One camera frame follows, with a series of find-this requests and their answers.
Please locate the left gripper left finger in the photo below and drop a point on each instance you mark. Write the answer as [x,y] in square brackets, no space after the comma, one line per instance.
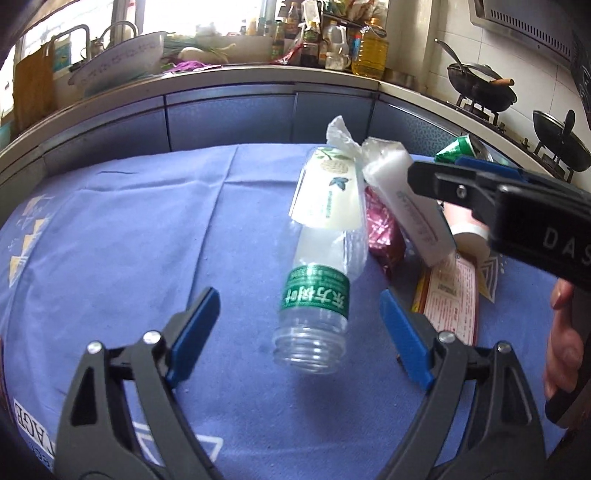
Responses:
[96,438]

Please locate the black frying pan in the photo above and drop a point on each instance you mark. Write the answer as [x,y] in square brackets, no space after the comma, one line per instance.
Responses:
[559,138]

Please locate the yellow cooking oil bottle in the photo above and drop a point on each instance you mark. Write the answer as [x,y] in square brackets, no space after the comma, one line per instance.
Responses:
[371,55]

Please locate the wooden cutting board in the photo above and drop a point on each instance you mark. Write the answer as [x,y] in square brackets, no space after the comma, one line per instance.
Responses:
[33,88]

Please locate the clear plastic water bottle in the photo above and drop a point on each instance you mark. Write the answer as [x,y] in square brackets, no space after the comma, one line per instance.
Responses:
[328,218]

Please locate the white enamel basin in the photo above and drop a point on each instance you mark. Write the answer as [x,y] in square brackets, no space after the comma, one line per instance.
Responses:
[120,64]

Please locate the green crushed beer can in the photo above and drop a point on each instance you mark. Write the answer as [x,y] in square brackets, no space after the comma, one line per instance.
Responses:
[464,146]

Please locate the chrome sink faucet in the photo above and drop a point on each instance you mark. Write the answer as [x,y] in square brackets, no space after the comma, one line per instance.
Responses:
[92,47]

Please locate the kitchen counter cabinet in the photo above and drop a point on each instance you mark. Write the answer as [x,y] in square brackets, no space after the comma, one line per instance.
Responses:
[234,105]

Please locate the blue printed tablecloth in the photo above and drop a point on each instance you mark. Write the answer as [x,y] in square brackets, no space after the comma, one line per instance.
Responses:
[113,250]

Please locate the white tissue packet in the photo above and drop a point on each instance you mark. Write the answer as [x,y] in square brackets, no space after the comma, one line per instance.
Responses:
[385,168]

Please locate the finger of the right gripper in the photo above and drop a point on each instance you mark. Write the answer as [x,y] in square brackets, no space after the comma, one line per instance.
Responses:
[469,183]

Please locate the black wok with spatula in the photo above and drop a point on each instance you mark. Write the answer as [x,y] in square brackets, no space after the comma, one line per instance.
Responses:
[479,83]

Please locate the person's right hand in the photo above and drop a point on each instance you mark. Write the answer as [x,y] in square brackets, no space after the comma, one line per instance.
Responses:
[565,348]

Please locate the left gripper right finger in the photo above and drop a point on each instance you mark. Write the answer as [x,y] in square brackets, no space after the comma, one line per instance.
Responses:
[503,437]

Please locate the pink white paper cup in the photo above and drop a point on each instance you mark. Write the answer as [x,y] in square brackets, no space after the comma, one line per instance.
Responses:
[470,235]

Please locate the gas stove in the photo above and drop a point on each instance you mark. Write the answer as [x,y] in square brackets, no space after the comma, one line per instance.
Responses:
[519,128]

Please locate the range hood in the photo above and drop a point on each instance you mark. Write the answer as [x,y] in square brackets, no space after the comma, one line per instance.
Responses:
[543,26]

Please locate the white plastic jug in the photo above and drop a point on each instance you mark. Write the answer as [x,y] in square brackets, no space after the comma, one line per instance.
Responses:
[337,58]

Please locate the maroon foil snack wrapper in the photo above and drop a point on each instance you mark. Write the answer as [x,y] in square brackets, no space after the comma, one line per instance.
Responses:
[386,241]

